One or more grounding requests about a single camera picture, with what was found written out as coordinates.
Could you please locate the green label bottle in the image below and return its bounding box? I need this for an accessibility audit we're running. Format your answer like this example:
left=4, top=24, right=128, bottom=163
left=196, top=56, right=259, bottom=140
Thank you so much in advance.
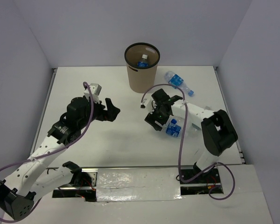
left=189, top=123, right=201, bottom=134

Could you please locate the bottle near bin, blue label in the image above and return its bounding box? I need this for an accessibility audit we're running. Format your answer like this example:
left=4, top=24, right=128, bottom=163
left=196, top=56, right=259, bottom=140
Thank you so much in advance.
left=164, top=71, right=194, bottom=97

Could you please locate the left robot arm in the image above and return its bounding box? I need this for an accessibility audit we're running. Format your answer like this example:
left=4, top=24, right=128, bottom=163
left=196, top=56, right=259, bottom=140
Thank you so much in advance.
left=0, top=97, right=120, bottom=223

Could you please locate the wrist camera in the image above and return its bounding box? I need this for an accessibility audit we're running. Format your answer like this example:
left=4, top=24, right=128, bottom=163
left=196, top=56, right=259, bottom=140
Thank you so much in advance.
left=140, top=97, right=154, bottom=114
left=84, top=83, right=102, bottom=104

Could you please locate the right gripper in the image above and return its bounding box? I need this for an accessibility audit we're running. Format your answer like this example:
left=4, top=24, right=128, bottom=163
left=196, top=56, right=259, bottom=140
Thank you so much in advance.
left=145, top=104, right=170, bottom=131

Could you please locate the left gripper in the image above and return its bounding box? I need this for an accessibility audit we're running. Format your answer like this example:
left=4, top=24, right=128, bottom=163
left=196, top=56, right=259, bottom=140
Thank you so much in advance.
left=78, top=96, right=120, bottom=129

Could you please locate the aluminium rail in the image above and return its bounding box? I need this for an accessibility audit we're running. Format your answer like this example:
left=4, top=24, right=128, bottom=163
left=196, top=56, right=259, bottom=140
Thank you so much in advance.
left=46, top=164, right=196, bottom=170

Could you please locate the silver foil tape sheet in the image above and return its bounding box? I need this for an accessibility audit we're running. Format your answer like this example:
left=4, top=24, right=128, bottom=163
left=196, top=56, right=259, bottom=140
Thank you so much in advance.
left=96, top=168, right=182, bottom=202

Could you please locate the small bottle, blue cap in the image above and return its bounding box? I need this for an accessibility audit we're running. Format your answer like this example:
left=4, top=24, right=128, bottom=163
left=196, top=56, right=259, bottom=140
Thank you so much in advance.
left=168, top=118, right=184, bottom=127

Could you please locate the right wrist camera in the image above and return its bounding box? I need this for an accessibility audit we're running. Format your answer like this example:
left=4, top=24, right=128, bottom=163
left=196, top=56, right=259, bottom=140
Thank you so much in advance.
left=140, top=97, right=154, bottom=114

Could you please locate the brown paper bin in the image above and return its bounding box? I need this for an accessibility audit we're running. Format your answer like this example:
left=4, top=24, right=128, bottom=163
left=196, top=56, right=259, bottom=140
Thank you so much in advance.
left=124, top=42, right=161, bottom=93

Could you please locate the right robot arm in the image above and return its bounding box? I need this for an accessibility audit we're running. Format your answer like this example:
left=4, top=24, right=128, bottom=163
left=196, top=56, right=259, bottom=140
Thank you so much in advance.
left=140, top=89, right=238, bottom=182

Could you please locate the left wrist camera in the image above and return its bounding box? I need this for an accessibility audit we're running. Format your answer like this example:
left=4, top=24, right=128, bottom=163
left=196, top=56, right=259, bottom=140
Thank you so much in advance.
left=84, top=83, right=102, bottom=104

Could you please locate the clear bottle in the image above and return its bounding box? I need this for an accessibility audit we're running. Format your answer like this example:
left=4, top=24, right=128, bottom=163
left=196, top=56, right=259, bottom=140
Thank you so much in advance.
left=161, top=120, right=189, bottom=138

